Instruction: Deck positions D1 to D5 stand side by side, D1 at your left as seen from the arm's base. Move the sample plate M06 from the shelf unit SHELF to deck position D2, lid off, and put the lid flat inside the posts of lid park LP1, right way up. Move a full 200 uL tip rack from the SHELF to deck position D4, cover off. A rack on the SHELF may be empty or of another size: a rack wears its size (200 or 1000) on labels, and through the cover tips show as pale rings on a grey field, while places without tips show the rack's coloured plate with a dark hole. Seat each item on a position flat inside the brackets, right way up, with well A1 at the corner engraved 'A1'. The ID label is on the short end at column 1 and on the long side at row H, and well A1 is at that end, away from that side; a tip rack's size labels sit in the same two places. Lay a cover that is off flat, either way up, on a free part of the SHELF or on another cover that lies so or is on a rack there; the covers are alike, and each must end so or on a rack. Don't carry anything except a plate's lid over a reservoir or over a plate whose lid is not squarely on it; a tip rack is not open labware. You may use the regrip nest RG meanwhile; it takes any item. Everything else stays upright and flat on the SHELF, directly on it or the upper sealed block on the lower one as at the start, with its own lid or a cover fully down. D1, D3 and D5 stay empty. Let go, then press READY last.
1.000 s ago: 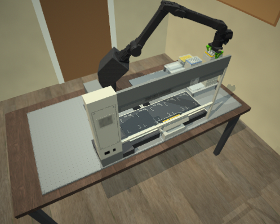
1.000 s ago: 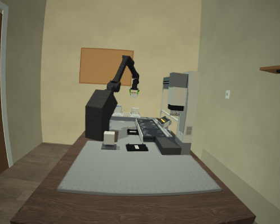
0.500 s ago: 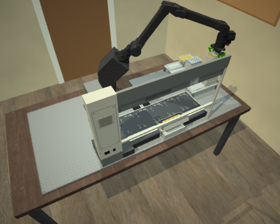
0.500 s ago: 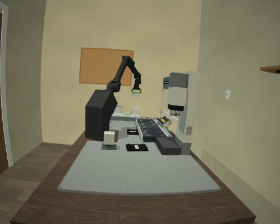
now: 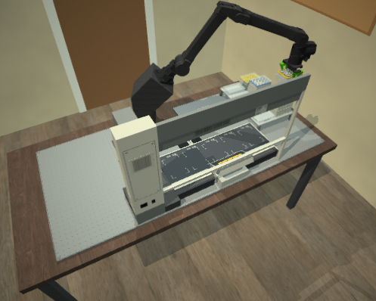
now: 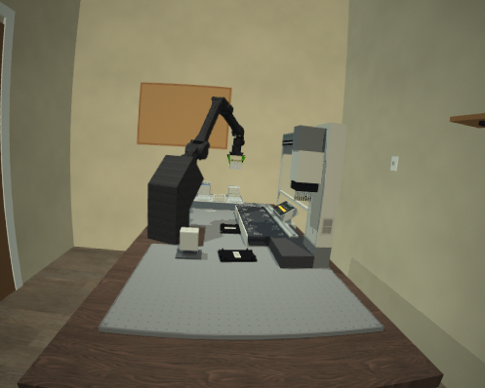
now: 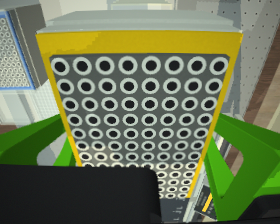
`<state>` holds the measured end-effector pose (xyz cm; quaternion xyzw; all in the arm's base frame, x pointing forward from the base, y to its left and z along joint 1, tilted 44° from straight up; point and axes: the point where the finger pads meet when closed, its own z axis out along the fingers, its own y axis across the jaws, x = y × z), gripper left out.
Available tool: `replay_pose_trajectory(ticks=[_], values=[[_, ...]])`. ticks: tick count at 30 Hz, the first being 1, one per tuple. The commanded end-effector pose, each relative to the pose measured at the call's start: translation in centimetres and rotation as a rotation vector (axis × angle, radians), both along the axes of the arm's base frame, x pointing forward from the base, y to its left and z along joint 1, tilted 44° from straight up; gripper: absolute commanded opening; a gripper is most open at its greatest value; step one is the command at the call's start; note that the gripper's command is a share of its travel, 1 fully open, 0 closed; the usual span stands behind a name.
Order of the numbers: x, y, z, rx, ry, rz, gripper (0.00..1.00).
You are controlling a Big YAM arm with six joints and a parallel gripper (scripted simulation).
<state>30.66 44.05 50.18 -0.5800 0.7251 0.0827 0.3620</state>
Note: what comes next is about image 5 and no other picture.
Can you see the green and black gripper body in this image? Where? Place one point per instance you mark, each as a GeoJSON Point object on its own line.
{"type": "Point", "coordinates": [292, 63]}

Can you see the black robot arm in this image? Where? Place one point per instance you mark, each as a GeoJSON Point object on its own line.
{"type": "Point", "coordinates": [181, 64]}

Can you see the yellow tip rack with grey top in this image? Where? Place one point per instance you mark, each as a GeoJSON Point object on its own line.
{"type": "Point", "coordinates": [283, 75]}

